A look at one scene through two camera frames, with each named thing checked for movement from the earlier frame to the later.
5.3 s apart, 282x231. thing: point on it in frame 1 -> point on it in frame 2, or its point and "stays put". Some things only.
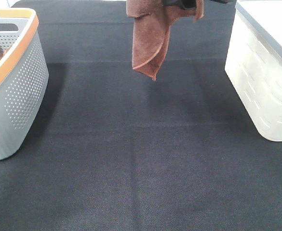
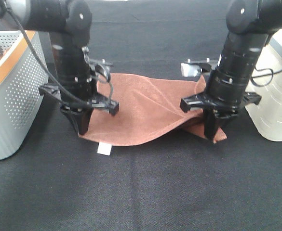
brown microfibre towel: [153, 19] -> [149, 108]
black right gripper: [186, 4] -> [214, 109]
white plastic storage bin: [261, 61] stays put
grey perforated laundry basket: [16, 87] stays put
